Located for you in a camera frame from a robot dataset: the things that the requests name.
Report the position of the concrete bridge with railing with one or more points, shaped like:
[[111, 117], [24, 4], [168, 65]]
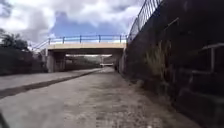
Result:
[[86, 46]]

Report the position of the dry grass tuft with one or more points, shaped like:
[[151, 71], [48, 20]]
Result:
[[156, 60]]

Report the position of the grey concrete path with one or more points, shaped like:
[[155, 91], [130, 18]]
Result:
[[86, 103]]

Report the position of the dark drainage strip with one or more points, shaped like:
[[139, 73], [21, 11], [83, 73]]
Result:
[[40, 85]]

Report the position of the pale concrete strip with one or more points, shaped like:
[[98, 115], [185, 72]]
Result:
[[30, 80]]

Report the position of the dark trees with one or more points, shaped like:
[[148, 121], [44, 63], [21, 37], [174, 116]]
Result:
[[15, 41]]

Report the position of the metal railing on block wall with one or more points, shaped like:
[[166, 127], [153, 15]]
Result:
[[143, 13]]

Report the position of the metal fence on low wall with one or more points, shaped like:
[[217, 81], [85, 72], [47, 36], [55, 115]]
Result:
[[40, 44]]

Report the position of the dark block wall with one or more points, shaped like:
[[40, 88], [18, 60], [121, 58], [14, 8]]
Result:
[[186, 26]]

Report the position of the dark low wall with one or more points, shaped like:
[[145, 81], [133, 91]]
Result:
[[16, 62]]

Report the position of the pale pipe on wall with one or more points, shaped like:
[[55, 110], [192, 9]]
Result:
[[212, 60]]

